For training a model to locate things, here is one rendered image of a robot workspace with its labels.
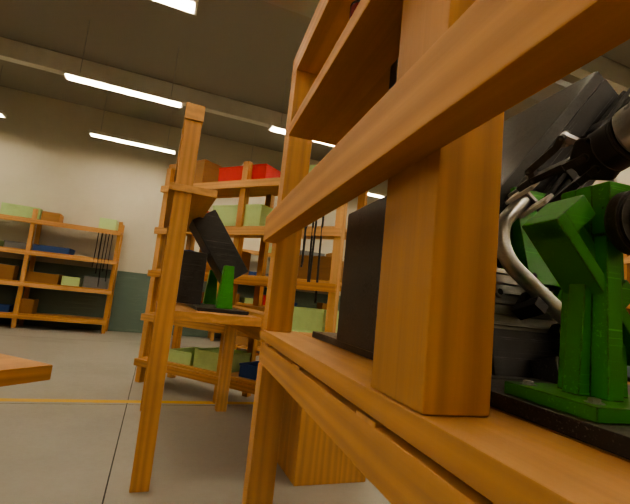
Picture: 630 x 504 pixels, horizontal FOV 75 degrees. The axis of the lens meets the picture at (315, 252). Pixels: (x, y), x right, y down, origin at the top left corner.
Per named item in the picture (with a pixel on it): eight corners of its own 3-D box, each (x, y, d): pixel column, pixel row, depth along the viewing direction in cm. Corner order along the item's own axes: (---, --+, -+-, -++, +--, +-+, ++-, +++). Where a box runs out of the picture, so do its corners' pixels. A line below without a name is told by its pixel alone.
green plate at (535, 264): (544, 299, 88) (528, 211, 96) (578, 289, 81) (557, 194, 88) (500, 294, 85) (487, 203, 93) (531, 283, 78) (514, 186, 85)
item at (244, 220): (320, 434, 317) (349, 139, 347) (124, 380, 427) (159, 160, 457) (348, 420, 365) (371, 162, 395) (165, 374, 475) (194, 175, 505)
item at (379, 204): (398, 345, 112) (408, 223, 117) (470, 364, 83) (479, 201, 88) (335, 340, 107) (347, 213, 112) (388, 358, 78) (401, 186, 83)
